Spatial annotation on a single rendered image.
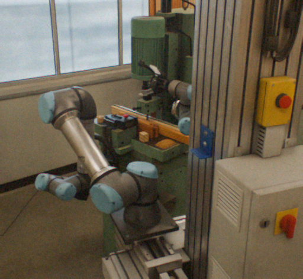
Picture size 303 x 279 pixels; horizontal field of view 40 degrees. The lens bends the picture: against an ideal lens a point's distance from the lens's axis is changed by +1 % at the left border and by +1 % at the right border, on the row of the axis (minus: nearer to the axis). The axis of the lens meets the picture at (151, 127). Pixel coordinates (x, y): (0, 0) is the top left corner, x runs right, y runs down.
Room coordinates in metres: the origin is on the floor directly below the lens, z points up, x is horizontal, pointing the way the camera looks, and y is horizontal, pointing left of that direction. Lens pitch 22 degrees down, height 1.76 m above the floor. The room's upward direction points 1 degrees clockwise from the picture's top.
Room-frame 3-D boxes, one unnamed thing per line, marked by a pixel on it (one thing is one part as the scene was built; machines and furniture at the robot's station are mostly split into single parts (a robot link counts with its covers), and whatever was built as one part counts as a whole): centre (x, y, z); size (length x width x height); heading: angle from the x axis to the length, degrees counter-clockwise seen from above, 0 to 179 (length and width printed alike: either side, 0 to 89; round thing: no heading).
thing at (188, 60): (2.20, -0.23, 1.23); 0.09 x 0.08 x 0.15; 136
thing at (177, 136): (2.11, -0.02, 0.92); 0.60 x 0.02 x 0.04; 46
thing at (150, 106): (2.17, 0.01, 1.03); 0.14 x 0.07 x 0.09; 136
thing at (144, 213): (1.40, 0.03, 0.87); 0.15 x 0.15 x 0.10
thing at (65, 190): (1.58, 0.37, 0.84); 0.11 x 0.11 x 0.08; 45
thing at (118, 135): (2.04, 0.18, 0.92); 0.15 x 0.13 x 0.09; 46
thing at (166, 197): (1.87, -0.06, 0.58); 0.12 x 0.08 x 0.08; 136
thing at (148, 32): (2.16, 0.02, 1.35); 0.18 x 0.18 x 0.31
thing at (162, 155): (2.10, 0.12, 0.87); 0.61 x 0.30 x 0.06; 46
